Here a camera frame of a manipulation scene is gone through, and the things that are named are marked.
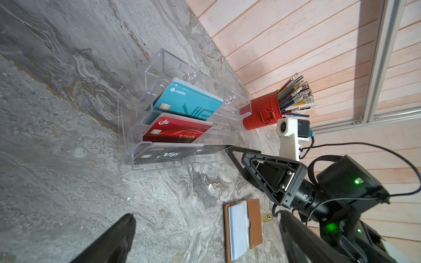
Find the black VIP card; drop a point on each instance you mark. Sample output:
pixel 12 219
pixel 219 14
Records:
pixel 158 152

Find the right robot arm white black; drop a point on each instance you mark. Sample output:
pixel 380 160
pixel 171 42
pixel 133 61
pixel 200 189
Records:
pixel 346 233

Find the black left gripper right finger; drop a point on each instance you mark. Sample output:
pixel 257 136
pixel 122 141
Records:
pixel 302 245

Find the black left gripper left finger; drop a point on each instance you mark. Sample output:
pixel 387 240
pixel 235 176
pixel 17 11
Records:
pixel 113 245

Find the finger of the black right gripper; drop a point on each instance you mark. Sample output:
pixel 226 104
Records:
pixel 235 154
pixel 279 178

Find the clear acrylic card display stand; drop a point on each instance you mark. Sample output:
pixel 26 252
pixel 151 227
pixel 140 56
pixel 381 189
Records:
pixel 136 95

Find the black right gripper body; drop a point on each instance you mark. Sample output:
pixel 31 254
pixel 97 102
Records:
pixel 337 182

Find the bundle of coloured pencils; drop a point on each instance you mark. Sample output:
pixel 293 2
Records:
pixel 295 97

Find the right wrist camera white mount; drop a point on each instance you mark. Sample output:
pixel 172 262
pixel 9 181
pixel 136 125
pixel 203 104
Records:
pixel 291 131

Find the red metal pencil bucket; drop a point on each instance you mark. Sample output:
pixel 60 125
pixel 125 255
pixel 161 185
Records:
pixel 265 111

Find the red VIP card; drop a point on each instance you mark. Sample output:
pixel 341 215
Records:
pixel 175 128

